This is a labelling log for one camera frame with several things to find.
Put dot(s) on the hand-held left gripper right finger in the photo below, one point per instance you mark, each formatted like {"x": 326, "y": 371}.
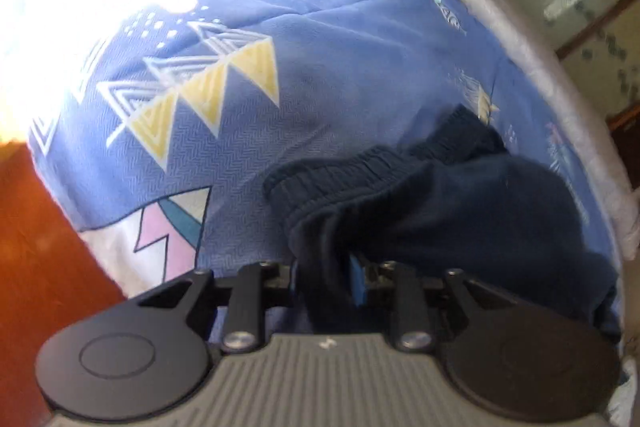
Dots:
{"x": 357, "y": 282}

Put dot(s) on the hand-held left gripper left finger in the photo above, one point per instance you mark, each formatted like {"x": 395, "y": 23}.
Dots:
{"x": 279, "y": 279}

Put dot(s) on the dark navy pants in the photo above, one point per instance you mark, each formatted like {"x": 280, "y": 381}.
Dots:
{"x": 450, "y": 212}

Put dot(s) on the blue printed blanket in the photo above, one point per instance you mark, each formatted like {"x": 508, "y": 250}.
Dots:
{"x": 310, "y": 57}

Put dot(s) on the pale grey quilt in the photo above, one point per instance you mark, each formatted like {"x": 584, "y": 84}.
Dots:
{"x": 565, "y": 72}

